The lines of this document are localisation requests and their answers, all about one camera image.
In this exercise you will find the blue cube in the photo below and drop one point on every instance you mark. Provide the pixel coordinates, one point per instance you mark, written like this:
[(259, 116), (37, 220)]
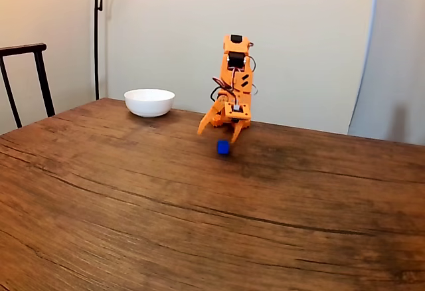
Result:
[(223, 147)]

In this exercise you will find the black floor lamp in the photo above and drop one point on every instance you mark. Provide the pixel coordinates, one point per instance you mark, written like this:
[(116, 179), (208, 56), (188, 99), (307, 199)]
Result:
[(96, 38)]

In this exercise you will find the pale grey curtain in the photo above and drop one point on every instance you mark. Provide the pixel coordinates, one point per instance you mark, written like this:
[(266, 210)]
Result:
[(391, 55)]

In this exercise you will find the white bowl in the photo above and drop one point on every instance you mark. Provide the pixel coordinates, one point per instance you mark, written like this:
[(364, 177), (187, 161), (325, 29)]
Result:
[(149, 103)]

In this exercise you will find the black wooden chair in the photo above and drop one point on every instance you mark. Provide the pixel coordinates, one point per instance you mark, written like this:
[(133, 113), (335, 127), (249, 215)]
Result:
[(40, 68)]

